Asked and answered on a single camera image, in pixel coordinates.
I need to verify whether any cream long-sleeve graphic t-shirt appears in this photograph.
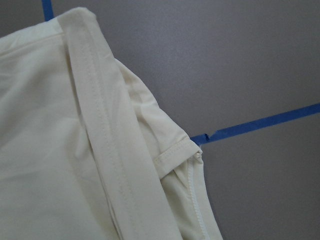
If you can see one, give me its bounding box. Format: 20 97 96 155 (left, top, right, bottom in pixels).
0 7 222 240

